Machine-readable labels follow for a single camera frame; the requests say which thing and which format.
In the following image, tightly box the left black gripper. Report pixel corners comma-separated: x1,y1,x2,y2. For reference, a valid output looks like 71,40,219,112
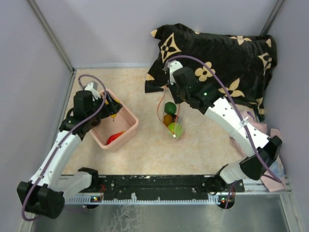
87,91,123,122

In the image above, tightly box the yellow lemon fruit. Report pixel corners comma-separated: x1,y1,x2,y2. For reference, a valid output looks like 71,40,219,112
105,98,122,120

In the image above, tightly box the pink plastic bin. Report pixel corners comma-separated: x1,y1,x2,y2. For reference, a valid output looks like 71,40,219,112
90,89,139,152

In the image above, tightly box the dark green avocado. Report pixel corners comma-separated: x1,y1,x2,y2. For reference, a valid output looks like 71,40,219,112
164,102,177,115

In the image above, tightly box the clear zip top bag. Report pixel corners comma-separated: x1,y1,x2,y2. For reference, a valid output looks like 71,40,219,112
156,86,184,140

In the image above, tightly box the brown kiwi fruit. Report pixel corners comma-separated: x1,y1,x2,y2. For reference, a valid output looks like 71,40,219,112
163,114,173,126

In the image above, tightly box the light green apple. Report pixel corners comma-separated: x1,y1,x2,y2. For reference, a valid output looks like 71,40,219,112
168,122,183,134

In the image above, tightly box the red apple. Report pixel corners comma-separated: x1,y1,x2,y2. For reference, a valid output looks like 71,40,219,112
174,130,183,139

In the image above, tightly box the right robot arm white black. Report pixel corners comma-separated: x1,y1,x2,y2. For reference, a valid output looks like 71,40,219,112
169,62,282,191

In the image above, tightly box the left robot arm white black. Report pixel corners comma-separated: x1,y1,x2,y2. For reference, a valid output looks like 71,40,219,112
17,90,123,221

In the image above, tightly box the red mango fruit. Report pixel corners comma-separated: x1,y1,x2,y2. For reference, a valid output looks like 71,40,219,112
106,131,125,145

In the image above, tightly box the black floral blanket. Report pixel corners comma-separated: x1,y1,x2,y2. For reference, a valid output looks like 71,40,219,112
145,24,277,121

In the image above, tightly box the pink cloth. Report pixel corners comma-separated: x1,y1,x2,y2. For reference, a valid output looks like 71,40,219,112
240,110,286,192

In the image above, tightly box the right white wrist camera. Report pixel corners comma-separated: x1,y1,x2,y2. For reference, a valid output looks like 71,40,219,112
163,60,183,85

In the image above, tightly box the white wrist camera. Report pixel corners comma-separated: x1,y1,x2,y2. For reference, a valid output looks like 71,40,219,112
163,60,183,85
84,81,101,101

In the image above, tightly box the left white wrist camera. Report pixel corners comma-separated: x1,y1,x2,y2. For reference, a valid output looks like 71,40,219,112
84,81,101,101

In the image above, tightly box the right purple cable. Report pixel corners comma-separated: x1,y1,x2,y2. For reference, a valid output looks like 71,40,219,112
165,55,283,184

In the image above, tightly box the purple cable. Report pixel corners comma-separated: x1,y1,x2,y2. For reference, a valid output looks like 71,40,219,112
165,55,283,184
21,74,107,222

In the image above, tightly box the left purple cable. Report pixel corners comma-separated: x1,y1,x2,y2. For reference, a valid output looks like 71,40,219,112
21,74,107,222

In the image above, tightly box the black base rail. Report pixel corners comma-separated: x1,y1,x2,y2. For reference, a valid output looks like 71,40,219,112
81,175,231,201

